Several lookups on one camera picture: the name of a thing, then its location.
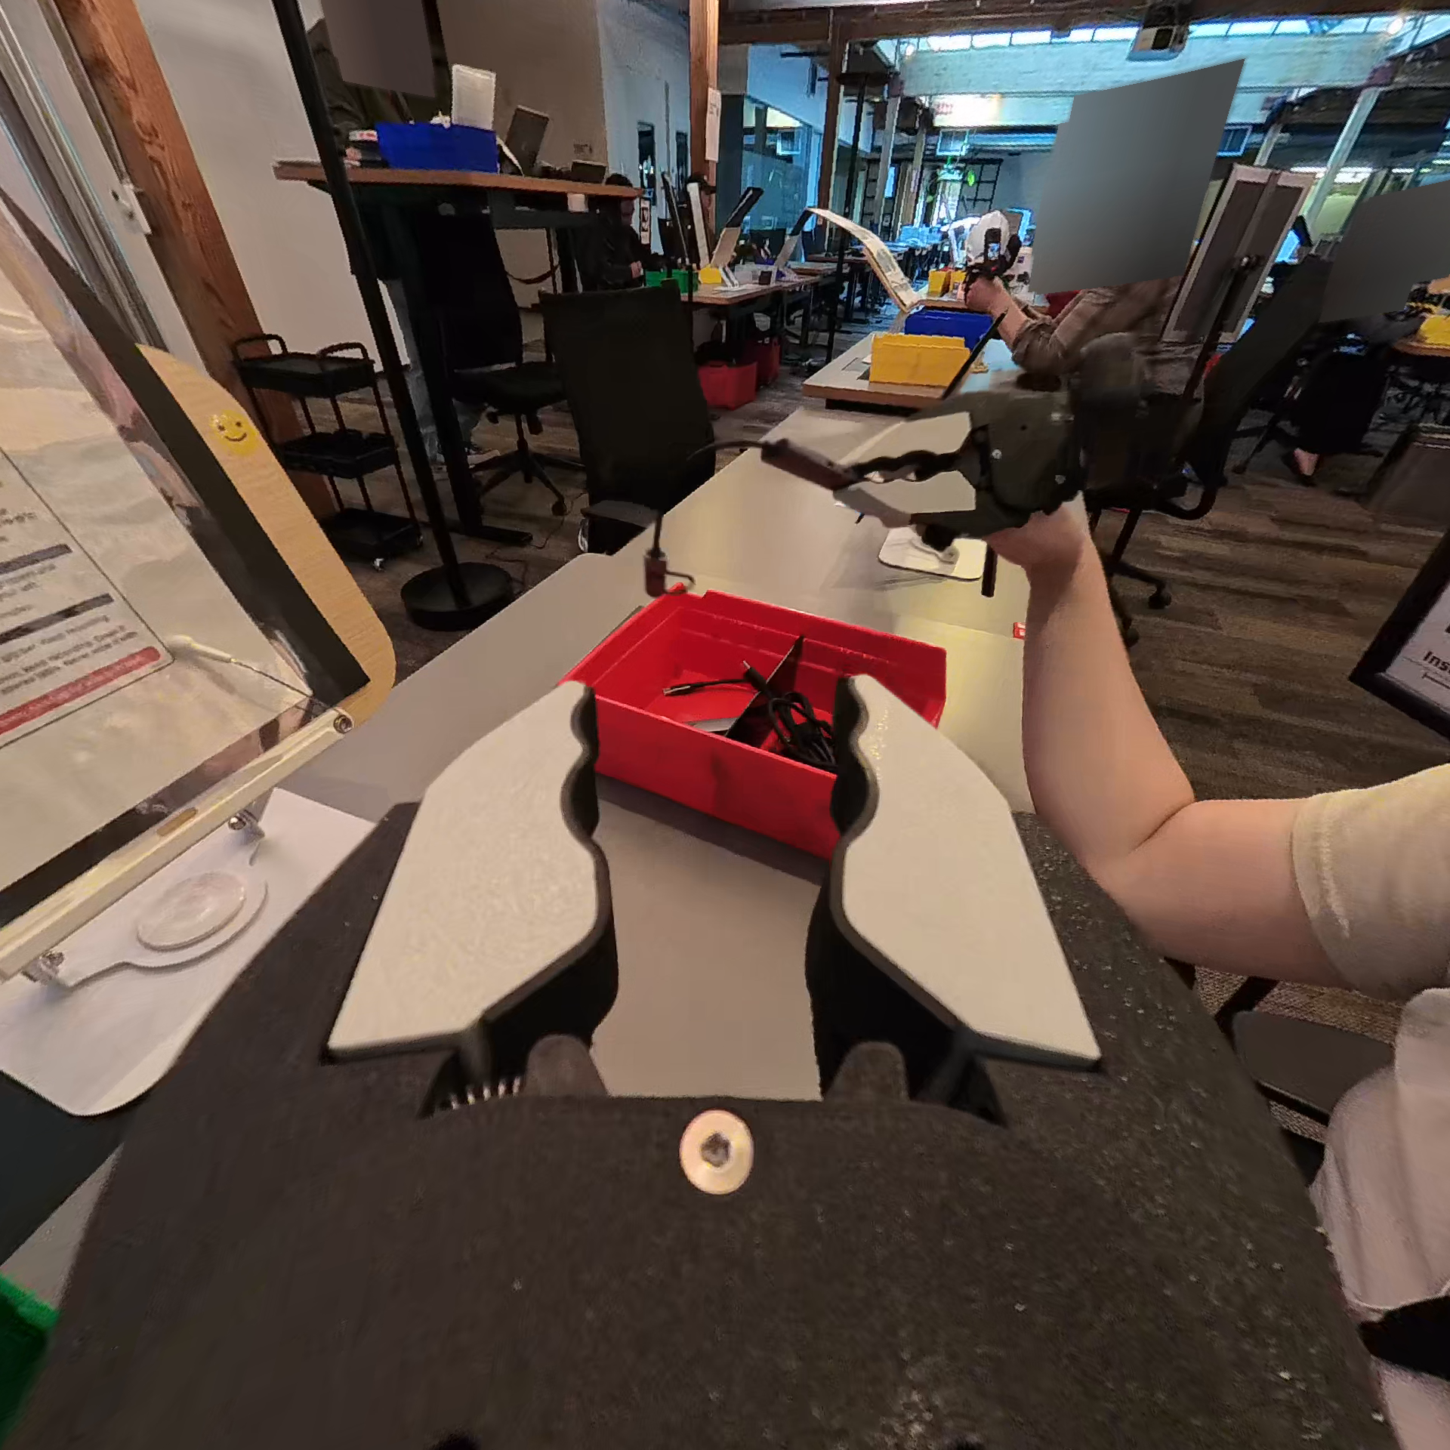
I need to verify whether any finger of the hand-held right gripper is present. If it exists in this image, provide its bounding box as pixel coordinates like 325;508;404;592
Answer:
844;401;989;480
833;457;993;531

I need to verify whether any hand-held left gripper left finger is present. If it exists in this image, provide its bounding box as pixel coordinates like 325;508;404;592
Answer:
327;679;622;1088

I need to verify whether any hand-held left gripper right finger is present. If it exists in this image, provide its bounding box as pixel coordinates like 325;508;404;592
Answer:
807;675;1105;1094

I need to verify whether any short black braided cable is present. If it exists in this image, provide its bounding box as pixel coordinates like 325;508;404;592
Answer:
641;434;860;599

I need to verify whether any black cable with strap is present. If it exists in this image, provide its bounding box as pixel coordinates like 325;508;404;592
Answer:
662;661;844;774

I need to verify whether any red plastic bin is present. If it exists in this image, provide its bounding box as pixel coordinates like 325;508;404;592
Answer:
563;588;949;862

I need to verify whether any green plastic bin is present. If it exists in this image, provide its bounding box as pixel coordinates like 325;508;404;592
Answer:
0;1273;61;1406

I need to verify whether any person's right forearm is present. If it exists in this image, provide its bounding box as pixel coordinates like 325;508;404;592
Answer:
1017;531;1316;1004

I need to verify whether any person's right hand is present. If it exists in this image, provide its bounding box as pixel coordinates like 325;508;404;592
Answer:
984;498;1093;573

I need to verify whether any white document stand base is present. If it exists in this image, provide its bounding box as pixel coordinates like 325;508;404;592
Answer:
878;525;990;581
0;706;381;1117

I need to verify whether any yellow plastic bin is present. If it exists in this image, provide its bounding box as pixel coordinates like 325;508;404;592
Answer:
871;330;973;389

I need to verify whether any black office chair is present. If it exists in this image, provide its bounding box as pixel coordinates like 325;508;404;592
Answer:
448;362;572;522
1088;253;1333;647
538;282;718;557

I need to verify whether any black floor stand pole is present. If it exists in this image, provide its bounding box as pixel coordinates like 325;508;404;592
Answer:
273;0;517;632

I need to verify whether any grey document stand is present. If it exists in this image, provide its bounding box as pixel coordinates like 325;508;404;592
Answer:
1161;163;1316;347

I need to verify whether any light wooden board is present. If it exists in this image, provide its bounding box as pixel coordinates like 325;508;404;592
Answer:
141;344;399;726

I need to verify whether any black chair armrest pad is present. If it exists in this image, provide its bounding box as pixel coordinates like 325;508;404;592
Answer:
1229;1007;1396;1123

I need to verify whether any black document board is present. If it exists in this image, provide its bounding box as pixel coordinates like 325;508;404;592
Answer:
0;185;374;907

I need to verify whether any black framed sign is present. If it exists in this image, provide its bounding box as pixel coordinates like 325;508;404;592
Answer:
1348;540;1450;738

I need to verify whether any white instruction sheet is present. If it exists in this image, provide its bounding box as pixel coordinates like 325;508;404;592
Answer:
0;447;173;749

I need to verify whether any black utility cart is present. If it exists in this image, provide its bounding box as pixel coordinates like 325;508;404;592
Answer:
232;333;427;567

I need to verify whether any wooden standing desk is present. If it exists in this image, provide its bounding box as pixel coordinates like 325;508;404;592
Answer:
276;158;646;545

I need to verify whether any wooden pillar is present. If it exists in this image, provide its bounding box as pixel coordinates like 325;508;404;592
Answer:
51;0;342;516

